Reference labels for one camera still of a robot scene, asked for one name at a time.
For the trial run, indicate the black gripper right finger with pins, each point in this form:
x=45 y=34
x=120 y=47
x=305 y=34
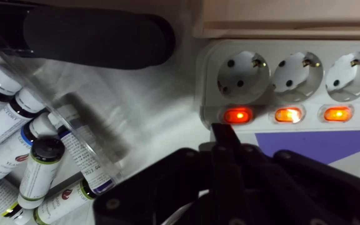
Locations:
x=230 y=188

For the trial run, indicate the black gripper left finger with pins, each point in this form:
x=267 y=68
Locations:
x=96 y=39

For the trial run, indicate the white power strip orange switches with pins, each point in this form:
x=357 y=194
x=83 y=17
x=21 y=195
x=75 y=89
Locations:
x=321 y=48

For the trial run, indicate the purple mat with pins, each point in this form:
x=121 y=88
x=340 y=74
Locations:
x=312 y=144

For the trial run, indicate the clear plastic cup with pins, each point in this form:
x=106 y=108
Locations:
x=100 y=142

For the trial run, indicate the small white labelled bottle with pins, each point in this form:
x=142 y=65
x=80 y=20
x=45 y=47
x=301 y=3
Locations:
x=0 y=82
x=83 y=167
x=58 y=204
x=17 y=214
x=5 y=123
x=5 y=157

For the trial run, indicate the white bottle with black cap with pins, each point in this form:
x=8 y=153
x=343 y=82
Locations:
x=37 y=179

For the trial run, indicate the light wooden frame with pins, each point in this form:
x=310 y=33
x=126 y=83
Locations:
x=287 y=17

